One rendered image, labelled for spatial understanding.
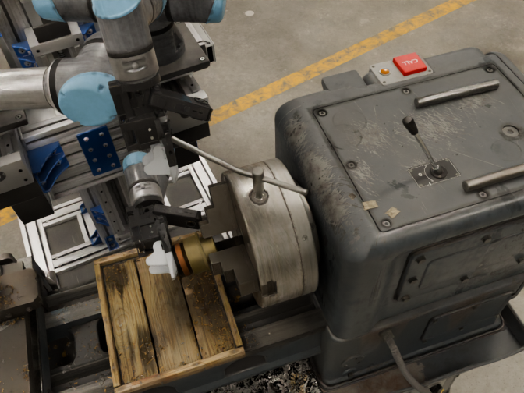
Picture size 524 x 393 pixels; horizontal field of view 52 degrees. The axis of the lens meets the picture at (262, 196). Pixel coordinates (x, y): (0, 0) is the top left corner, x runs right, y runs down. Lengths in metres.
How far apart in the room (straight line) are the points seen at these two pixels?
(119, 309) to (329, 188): 0.62
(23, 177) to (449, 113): 1.04
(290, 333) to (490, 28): 2.87
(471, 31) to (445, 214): 2.77
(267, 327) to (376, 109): 0.57
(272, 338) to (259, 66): 2.25
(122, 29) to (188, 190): 1.61
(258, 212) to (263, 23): 2.70
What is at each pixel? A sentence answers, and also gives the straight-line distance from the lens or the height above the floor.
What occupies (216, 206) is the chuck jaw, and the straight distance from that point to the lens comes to 1.17.
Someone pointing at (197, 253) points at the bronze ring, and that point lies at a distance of 1.17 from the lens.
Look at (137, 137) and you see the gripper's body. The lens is 0.95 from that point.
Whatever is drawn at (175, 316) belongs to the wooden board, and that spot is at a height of 0.88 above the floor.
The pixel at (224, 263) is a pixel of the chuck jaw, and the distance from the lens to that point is 1.15.
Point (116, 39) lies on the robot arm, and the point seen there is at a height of 1.59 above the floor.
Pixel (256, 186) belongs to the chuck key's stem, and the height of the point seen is 1.28.
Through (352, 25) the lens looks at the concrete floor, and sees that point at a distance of 3.68.
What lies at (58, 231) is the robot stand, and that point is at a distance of 2.46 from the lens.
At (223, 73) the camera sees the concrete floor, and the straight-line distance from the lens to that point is 3.30.
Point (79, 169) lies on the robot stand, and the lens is 1.69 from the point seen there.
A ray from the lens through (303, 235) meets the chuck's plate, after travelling 1.08.
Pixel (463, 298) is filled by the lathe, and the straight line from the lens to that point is 1.45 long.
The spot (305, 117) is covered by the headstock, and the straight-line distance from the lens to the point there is 1.21.
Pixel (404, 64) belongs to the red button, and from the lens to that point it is 1.35.
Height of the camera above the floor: 2.10
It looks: 52 degrees down
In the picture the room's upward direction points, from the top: 3 degrees counter-clockwise
